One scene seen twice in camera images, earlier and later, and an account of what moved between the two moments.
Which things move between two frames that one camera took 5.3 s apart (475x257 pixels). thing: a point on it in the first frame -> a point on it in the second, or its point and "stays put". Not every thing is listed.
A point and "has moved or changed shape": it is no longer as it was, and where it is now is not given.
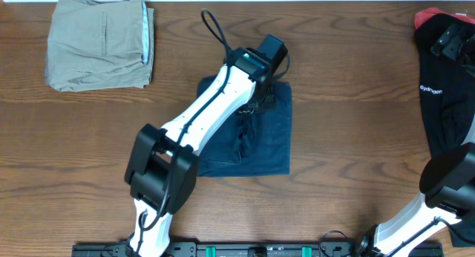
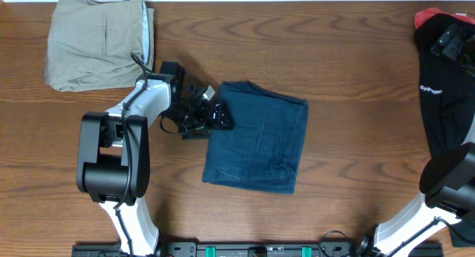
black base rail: x=244 y=249 stays put
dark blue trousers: x=241 y=144 has moved or changed shape
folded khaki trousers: x=93 y=44 stays put
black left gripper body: x=267 y=102 -> x=191 y=117
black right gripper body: x=461 y=42 stays put
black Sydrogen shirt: x=447 y=90 stays put
